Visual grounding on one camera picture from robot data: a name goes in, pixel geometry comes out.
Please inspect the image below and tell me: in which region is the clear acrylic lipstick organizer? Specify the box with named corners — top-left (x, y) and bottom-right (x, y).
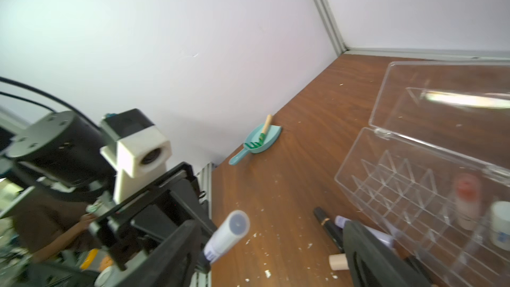
top-left (335, 61), bottom-right (509, 286)

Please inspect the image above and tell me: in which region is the red capped lip balm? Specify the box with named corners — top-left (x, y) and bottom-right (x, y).
top-left (454, 173), bottom-right (482, 231)

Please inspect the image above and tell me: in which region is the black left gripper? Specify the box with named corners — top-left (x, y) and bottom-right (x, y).
top-left (89, 162), bottom-right (217, 271)

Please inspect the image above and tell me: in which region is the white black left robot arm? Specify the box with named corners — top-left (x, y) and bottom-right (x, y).
top-left (1, 109), bottom-right (216, 270)

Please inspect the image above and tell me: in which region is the person in brown shirt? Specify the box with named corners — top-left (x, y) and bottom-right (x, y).
top-left (11, 192), bottom-right (101, 263)

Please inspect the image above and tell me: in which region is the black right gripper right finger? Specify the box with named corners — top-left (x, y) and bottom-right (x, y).
top-left (343, 221), bottom-right (432, 286)

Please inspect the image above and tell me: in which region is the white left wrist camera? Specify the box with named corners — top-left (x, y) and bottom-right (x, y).
top-left (100, 108), bottom-right (172, 204)

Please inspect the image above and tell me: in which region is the lavender lip balm tube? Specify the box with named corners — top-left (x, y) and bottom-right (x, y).
top-left (203, 210), bottom-right (250, 264)
top-left (334, 215), bottom-right (394, 248)

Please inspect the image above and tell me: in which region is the white lip balm tube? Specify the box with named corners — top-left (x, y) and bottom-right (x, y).
top-left (490, 201), bottom-right (510, 251)

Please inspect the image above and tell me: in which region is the green rake wooden handle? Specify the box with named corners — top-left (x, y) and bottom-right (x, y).
top-left (244, 114), bottom-right (273, 149)

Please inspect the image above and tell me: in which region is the teal dustpan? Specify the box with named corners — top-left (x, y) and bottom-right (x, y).
top-left (228, 124), bottom-right (282, 166)

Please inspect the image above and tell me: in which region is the black gold lipstick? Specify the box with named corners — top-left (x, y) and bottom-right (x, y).
top-left (313, 207), bottom-right (345, 253)

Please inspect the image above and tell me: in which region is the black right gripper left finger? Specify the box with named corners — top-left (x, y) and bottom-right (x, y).
top-left (116, 221), bottom-right (201, 287)

